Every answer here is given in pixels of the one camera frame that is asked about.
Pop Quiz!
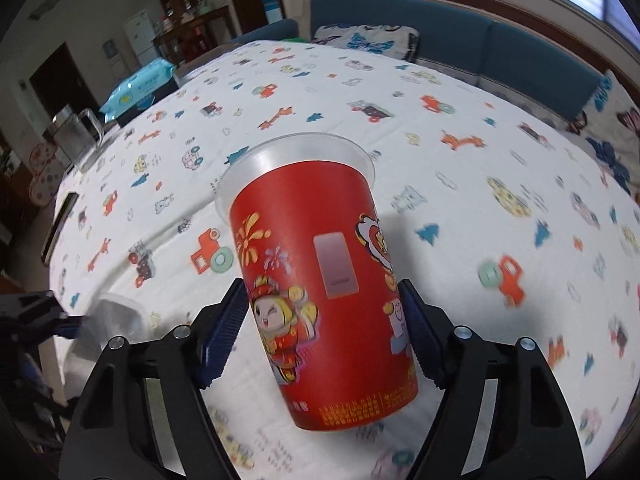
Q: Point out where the white refrigerator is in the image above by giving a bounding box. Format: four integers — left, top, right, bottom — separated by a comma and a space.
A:
123, 9, 158, 68

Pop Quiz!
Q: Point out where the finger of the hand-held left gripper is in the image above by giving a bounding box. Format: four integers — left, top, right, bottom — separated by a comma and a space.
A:
0, 289, 85, 343

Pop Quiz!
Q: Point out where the dotted pink cushion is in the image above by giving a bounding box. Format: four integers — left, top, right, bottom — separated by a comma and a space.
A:
27, 142, 63, 206

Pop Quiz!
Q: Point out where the clear glass pitcher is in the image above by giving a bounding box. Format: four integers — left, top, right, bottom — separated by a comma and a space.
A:
51, 105, 106, 171

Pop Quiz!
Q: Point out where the small butterfly print pillow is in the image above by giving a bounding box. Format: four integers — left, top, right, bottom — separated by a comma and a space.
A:
312, 24, 421, 63

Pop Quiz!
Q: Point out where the red printed plastic cup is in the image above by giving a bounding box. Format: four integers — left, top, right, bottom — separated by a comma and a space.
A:
215, 132, 420, 432

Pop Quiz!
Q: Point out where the large butterfly print pillow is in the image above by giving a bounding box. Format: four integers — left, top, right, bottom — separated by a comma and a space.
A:
565, 70, 640, 196

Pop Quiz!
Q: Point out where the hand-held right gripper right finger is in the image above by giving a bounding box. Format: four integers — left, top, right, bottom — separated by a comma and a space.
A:
397, 279, 586, 480

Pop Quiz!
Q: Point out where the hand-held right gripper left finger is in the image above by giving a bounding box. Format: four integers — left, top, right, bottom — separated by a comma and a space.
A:
59, 277, 248, 480

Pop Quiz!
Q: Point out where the blue wet wipes pack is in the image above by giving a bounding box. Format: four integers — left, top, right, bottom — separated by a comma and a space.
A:
98, 57, 178, 122

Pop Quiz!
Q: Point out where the small clear pudding cup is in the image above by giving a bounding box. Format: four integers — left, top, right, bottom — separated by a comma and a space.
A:
75, 294, 151, 356

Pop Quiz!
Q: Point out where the blue sofa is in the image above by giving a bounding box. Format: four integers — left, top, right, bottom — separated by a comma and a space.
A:
227, 0, 608, 121

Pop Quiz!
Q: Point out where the dark wooden cabinet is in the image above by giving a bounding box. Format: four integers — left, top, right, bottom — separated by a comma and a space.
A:
152, 5, 231, 66

